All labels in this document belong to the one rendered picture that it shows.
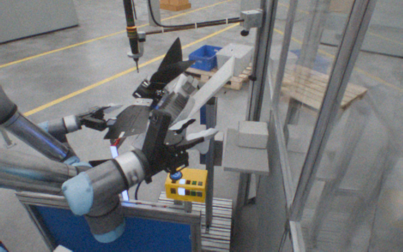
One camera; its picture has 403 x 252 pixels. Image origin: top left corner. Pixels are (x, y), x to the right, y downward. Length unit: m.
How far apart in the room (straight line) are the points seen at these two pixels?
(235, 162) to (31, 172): 1.04
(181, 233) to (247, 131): 0.64
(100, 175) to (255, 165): 1.02
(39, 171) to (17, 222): 2.04
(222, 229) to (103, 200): 1.61
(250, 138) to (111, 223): 1.04
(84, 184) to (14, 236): 2.06
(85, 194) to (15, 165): 0.15
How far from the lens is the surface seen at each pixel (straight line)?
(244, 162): 1.46
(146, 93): 1.37
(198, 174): 1.08
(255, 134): 1.49
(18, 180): 0.65
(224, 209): 2.22
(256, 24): 1.46
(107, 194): 0.57
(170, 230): 1.40
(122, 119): 1.28
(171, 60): 1.52
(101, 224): 0.63
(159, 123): 0.58
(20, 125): 1.10
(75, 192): 0.56
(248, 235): 2.21
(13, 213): 2.78
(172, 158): 0.62
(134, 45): 1.22
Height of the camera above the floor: 1.85
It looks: 34 degrees down
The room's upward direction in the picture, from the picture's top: straight up
